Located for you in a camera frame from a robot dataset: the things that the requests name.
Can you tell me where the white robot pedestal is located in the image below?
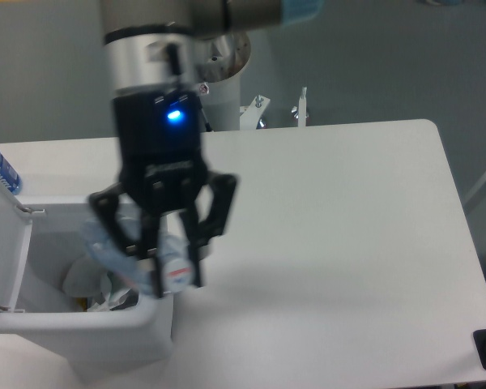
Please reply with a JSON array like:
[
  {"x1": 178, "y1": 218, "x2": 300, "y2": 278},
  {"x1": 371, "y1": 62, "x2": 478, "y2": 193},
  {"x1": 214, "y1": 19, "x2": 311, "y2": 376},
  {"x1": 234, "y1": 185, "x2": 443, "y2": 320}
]
[{"x1": 194, "y1": 32, "x2": 311, "y2": 133}]

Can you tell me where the white plastic trash can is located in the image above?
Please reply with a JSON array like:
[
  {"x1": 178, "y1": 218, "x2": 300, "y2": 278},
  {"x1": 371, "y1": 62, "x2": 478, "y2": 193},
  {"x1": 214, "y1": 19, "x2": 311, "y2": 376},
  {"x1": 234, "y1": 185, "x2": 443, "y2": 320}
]
[{"x1": 0, "y1": 173, "x2": 173, "y2": 388}]

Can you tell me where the white wrapper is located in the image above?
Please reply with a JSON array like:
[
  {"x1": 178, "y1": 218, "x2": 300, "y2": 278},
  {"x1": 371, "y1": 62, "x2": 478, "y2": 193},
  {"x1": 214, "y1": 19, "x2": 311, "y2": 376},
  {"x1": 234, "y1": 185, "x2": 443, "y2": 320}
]
[{"x1": 62, "y1": 254, "x2": 140, "y2": 312}]

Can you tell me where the yellow white trash in bin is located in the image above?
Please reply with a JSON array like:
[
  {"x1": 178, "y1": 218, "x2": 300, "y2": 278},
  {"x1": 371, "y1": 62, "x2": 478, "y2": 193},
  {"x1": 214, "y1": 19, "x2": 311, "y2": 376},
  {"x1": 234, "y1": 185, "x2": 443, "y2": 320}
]
[{"x1": 75, "y1": 297, "x2": 90, "y2": 312}]

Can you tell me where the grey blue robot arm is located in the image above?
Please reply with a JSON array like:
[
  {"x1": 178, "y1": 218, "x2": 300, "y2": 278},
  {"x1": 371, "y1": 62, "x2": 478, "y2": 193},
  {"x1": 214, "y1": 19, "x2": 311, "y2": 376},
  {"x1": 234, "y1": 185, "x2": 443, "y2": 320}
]
[{"x1": 88, "y1": 1, "x2": 323, "y2": 298}]

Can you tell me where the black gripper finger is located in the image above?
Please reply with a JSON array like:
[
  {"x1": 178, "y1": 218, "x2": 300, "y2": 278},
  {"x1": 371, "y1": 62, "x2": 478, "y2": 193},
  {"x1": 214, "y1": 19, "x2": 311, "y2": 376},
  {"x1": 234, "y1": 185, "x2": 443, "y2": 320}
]
[
  {"x1": 179, "y1": 171, "x2": 238, "y2": 288},
  {"x1": 88, "y1": 182, "x2": 164, "y2": 298}
]

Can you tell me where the blue labelled bottle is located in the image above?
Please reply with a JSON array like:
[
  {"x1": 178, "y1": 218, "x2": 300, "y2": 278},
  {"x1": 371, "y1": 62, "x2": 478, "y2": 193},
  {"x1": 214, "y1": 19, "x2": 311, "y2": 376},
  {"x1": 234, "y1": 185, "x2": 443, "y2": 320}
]
[{"x1": 0, "y1": 152, "x2": 23, "y2": 195}]

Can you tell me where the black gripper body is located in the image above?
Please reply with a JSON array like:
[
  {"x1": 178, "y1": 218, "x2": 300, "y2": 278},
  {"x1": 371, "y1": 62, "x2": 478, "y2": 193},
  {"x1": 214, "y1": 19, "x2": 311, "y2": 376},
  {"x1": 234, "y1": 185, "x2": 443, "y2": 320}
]
[{"x1": 112, "y1": 89, "x2": 208, "y2": 216}]

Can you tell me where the crushed clear plastic bottle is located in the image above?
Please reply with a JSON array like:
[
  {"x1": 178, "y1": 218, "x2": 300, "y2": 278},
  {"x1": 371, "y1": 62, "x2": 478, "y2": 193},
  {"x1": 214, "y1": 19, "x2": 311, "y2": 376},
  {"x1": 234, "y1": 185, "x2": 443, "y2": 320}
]
[{"x1": 80, "y1": 217, "x2": 196, "y2": 296}]

